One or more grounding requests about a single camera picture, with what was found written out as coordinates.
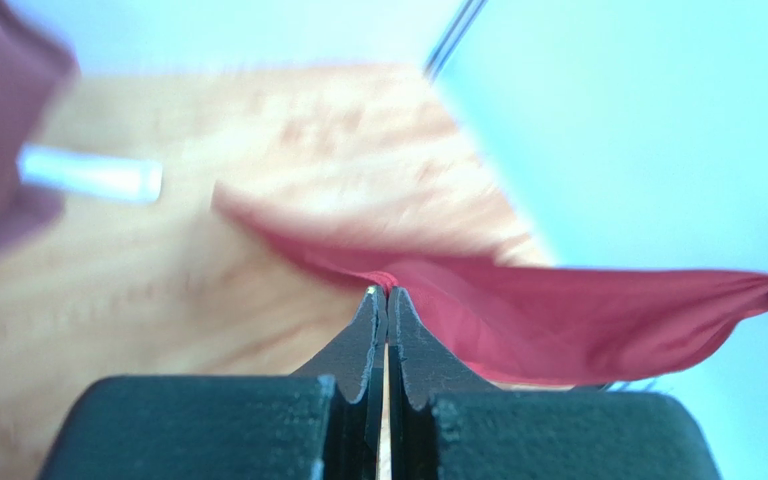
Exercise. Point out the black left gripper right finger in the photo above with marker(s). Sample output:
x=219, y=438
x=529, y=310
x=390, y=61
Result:
x=449, y=423

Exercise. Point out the maroon tank top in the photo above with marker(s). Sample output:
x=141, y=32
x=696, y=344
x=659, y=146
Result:
x=34, y=68

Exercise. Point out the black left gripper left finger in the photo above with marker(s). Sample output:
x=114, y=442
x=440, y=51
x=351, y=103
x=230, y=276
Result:
x=320, y=422

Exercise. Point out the red cloth napkin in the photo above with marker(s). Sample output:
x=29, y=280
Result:
x=510, y=323

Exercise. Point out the white clothes rack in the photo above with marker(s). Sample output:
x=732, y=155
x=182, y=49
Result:
x=113, y=178

